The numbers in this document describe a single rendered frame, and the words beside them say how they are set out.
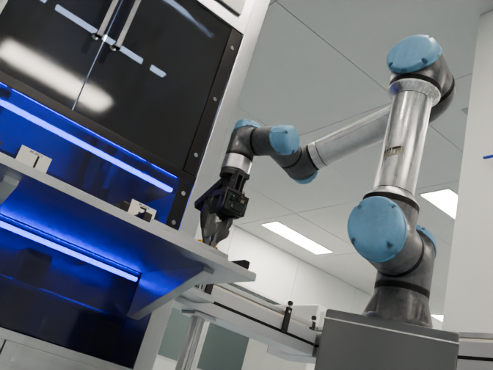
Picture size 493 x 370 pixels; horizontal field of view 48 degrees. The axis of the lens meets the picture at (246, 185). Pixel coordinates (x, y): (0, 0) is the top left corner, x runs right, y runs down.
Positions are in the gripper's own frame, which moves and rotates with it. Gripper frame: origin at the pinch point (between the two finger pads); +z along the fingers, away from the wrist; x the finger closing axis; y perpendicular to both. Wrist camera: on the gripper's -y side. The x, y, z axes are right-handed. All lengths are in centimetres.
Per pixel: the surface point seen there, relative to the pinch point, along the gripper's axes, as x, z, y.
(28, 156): -43, -11, -31
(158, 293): -0.5, 12.3, -16.6
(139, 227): -22.3, 5.6, 8.7
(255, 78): 109, -202, -201
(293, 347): 71, 7, -42
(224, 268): 1.9, 5.6, 7.9
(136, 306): -0.6, 16.0, -27.1
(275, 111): 148, -202, -223
